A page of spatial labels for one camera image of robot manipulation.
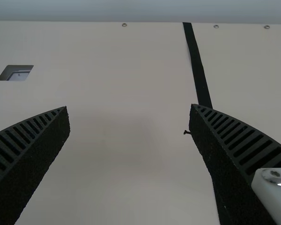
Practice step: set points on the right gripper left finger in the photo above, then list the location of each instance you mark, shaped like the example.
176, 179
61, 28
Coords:
25, 164

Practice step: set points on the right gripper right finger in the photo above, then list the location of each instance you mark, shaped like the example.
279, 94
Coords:
231, 168

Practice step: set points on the black strip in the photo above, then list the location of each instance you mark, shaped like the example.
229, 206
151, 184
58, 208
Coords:
196, 70

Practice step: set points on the small square scanner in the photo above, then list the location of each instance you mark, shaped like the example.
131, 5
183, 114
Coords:
16, 73

